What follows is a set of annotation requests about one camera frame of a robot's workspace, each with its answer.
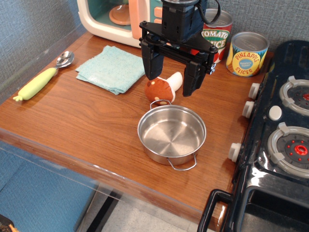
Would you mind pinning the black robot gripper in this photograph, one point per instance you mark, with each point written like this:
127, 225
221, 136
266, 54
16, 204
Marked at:
178, 37

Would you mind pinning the teal cloth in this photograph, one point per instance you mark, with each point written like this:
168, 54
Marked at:
114, 70

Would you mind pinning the brown plush mushroom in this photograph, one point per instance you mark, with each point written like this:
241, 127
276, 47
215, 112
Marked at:
162, 91

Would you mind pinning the tomato sauce can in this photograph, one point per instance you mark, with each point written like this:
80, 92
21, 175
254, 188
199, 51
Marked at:
218, 33

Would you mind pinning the stainless steel pot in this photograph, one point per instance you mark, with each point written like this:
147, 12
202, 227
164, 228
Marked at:
172, 135

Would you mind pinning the teal toy microwave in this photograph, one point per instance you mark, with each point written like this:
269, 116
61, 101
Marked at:
118, 20

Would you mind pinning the pineapple slices can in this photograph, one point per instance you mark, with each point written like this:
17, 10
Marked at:
247, 53

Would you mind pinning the black toy stove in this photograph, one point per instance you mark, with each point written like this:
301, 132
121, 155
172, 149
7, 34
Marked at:
271, 180

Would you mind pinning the orange object at corner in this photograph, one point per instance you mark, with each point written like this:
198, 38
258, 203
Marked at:
6, 225

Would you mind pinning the spoon with yellow-green handle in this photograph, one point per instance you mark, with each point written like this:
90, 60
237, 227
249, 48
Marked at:
40, 81

